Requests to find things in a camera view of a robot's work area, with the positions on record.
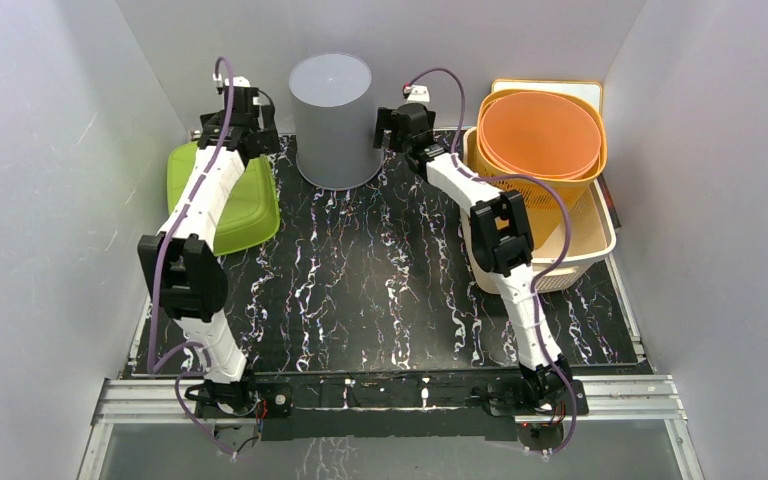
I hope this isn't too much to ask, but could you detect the orange plastic bucket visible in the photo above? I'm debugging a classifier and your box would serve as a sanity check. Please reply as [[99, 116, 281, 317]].
[[477, 90, 606, 180]]

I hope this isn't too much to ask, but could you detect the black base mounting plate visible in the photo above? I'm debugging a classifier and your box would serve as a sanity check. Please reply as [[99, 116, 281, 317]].
[[184, 368, 590, 443]]

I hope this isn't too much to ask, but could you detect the grey plastic bucket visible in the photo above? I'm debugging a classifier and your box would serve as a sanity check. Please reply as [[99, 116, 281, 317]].
[[288, 53, 382, 191]]

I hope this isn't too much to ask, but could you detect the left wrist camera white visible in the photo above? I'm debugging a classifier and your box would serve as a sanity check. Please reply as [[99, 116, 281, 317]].
[[212, 72, 252, 94]]

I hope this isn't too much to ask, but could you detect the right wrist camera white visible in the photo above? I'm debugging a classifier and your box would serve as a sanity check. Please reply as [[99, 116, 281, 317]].
[[402, 84, 430, 106]]

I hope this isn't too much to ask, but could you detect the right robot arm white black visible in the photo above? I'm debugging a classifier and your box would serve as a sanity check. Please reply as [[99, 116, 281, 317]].
[[373, 103, 577, 414]]

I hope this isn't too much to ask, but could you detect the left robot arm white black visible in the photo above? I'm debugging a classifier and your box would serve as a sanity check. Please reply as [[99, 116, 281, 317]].
[[137, 81, 279, 416]]

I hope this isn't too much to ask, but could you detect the cream perforated laundry basket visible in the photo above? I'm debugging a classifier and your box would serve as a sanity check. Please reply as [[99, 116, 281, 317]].
[[460, 127, 616, 295]]

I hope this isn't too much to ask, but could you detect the aluminium frame rail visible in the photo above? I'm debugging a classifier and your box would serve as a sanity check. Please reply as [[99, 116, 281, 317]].
[[77, 375, 704, 479]]

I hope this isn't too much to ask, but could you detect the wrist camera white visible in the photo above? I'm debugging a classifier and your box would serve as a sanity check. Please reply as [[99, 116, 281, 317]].
[[212, 72, 252, 94], [402, 84, 430, 106]]

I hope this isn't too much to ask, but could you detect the green plastic tub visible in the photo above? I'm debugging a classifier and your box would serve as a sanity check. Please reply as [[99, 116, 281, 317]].
[[166, 142, 280, 256]]

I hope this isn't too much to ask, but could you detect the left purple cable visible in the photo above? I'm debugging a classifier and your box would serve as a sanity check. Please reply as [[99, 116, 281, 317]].
[[146, 56, 240, 457]]

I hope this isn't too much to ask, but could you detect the yellow slatted plastic basket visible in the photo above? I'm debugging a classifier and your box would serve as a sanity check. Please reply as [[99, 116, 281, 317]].
[[469, 94, 607, 247]]

